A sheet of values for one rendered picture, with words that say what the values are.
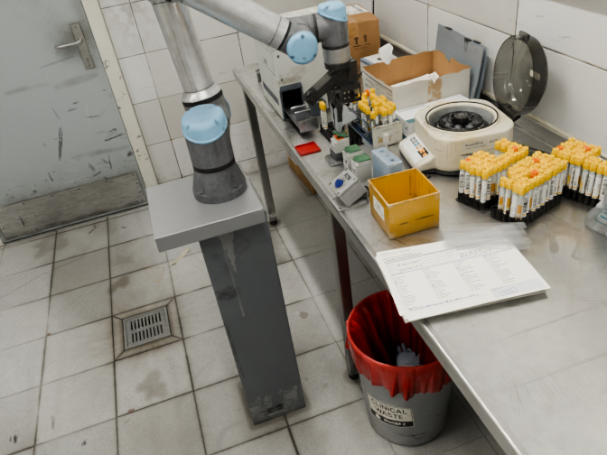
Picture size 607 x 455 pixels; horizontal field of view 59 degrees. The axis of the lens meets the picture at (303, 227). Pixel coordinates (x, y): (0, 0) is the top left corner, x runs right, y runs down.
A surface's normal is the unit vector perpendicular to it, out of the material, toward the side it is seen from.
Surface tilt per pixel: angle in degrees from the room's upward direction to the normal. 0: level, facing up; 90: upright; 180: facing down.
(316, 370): 0
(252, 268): 90
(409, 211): 90
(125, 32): 90
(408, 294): 1
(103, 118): 90
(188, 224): 1
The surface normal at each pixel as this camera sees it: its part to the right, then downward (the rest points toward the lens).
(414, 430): 0.02, 0.59
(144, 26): 0.31, 0.52
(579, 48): -0.94, 0.29
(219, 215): -0.13, -0.82
